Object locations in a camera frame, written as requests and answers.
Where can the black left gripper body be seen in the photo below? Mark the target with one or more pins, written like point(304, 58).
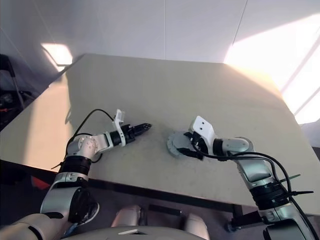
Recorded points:
point(130, 135)

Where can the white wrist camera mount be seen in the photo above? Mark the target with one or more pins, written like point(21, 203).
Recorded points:
point(119, 116)
point(203, 128)

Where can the robot torso front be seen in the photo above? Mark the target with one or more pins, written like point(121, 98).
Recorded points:
point(130, 233)

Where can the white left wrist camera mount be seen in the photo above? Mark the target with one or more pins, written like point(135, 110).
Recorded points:
point(119, 116)

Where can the black stand with silver pole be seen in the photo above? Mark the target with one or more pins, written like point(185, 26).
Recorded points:
point(15, 82)

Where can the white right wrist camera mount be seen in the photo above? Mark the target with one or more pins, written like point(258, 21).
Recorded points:
point(203, 128)

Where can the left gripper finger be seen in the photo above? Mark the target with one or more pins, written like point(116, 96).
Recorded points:
point(142, 132)
point(144, 126)

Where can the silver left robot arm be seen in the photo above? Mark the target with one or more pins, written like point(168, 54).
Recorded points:
point(85, 146)

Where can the black crossbar under table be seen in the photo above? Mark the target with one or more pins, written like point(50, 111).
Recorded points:
point(165, 209)

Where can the round motor stator base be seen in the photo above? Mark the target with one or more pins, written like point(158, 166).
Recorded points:
point(173, 153)

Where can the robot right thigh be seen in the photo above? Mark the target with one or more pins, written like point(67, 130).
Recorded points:
point(196, 225)

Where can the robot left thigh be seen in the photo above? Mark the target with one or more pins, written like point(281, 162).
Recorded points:
point(128, 216)

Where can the grey round plastic lid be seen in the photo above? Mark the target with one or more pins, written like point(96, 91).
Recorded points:
point(178, 142)

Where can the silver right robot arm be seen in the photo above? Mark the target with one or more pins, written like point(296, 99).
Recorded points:
point(255, 170)

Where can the black table frame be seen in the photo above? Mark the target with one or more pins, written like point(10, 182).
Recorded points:
point(237, 212)

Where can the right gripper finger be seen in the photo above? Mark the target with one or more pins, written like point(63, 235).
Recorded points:
point(188, 135)
point(190, 152)

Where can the table caster wheel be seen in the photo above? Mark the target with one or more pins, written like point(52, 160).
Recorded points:
point(233, 227)

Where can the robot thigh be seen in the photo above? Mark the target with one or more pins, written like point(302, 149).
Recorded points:
point(196, 225)
point(128, 216)

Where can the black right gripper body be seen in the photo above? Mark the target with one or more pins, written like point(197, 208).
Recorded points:
point(200, 147)

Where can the red object on floor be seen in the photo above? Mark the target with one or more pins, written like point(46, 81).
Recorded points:
point(40, 183)

